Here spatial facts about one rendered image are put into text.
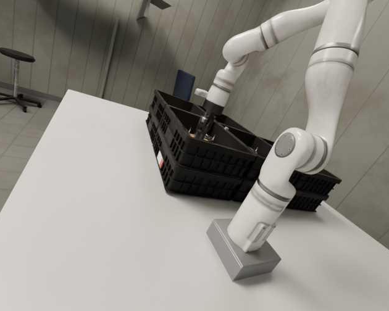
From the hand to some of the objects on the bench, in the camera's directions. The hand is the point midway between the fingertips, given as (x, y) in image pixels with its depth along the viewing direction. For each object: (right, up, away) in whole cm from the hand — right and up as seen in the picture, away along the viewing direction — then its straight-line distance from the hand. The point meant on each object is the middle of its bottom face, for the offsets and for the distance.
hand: (199, 137), depth 74 cm
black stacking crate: (-6, -15, +16) cm, 23 cm away
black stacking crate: (-18, +4, +50) cm, 53 cm away
